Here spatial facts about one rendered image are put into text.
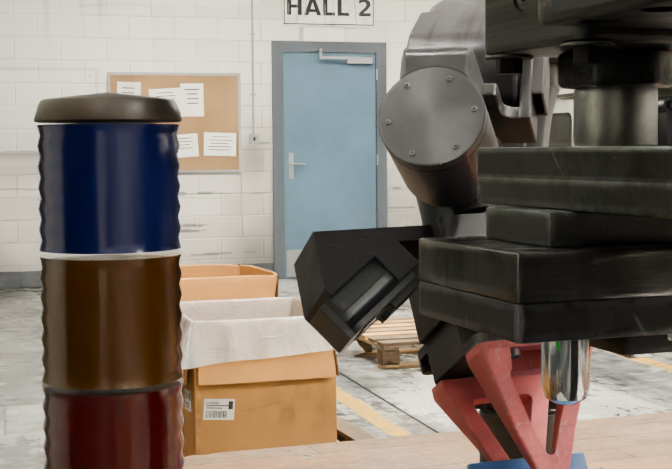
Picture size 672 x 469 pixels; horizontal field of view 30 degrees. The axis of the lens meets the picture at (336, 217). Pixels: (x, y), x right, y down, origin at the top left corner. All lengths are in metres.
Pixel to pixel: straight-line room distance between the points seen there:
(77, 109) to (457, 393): 0.42
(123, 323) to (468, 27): 0.47
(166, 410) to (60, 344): 0.03
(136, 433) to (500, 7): 0.31
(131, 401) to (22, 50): 11.05
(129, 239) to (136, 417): 0.05
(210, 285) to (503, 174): 4.08
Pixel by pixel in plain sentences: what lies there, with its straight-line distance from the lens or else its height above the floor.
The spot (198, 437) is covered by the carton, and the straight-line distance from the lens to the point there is 4.11.
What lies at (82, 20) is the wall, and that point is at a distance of 11.43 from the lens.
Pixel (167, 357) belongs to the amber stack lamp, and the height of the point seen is 1.13.
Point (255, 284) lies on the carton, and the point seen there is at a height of 0.69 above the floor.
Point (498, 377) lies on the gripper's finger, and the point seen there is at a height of 1.06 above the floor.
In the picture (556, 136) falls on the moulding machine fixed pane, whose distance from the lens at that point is 10.94.
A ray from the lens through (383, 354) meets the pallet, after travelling 6.83.
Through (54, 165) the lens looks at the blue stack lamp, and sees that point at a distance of 0.33.
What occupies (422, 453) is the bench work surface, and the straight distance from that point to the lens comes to 1.19.
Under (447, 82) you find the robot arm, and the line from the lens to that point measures 0.66.
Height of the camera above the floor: 1.18
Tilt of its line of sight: 3 degrees down
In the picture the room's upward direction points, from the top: straight up
